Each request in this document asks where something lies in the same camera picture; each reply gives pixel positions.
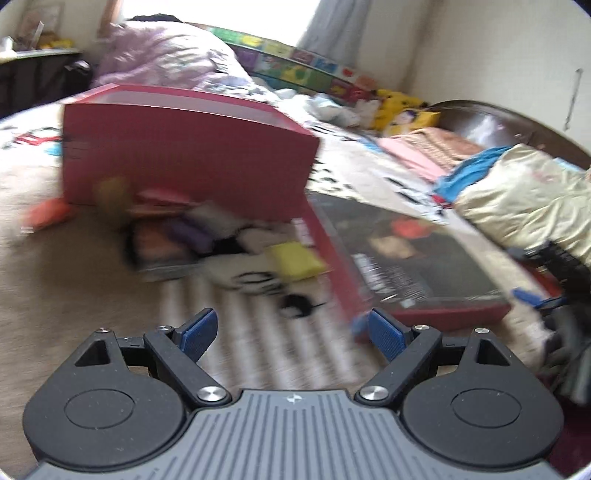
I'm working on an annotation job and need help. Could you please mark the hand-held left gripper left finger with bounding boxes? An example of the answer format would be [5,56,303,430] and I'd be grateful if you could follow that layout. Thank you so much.
[74,308,233,409]

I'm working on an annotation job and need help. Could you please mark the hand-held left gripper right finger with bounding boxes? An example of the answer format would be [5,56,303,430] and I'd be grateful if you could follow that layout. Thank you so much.
[355,308,516,409]

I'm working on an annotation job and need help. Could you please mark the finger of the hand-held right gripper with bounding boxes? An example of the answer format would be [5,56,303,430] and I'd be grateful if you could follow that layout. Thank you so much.
[512,286,571,312]
[507,240,591,283]

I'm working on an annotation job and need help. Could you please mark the pile of coloured clay packets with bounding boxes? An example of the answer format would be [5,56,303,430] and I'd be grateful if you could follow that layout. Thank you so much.
[20,177,329,283]

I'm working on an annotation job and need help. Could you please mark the red cardboard box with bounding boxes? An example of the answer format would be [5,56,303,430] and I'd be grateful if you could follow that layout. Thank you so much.
[60,83,321,228]

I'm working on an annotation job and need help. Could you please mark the portrait print box lid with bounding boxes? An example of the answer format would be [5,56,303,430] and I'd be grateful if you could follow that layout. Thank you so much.
[294,191,514,334]

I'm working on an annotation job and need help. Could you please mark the blue and cream pillow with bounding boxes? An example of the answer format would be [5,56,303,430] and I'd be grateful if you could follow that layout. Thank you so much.
[433,143,591,269]

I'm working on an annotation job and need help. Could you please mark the dark wooden headboard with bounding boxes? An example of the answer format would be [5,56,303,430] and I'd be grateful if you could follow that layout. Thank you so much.
[427,99,591,158]

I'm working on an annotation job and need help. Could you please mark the pink folded blanket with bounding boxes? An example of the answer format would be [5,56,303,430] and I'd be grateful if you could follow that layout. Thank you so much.
[376,126,486,184]

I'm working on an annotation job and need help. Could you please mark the yellow plush toy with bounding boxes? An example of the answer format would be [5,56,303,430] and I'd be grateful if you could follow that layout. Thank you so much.
[373,87,440,138]

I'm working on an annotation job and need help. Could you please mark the white plush toy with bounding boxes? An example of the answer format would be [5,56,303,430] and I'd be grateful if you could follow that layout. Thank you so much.
[355,98,382,126]

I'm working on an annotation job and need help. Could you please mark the white crumpled clothes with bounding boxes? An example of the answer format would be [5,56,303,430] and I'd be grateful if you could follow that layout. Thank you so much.
[276,87,362,128]

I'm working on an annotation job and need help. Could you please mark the pink duvet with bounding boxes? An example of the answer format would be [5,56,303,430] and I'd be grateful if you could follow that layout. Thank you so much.
[94,20,260,94]

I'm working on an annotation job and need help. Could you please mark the colourful alphabet foam mat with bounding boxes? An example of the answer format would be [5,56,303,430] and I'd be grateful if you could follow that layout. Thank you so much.
[207,25,385,105]

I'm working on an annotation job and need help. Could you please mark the cluttered dark desk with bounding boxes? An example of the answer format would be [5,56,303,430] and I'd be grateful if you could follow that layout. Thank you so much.
[0,46,94,121]

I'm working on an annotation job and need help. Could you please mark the grey curtain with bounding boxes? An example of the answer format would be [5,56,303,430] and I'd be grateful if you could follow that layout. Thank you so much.
[295,0,385,68]

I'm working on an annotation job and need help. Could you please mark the window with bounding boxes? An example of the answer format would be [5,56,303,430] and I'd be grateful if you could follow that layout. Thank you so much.
[105,0,324,43]

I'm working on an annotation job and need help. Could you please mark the wall cord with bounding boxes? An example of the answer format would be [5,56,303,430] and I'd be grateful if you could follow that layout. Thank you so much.
[564,68,584,133]

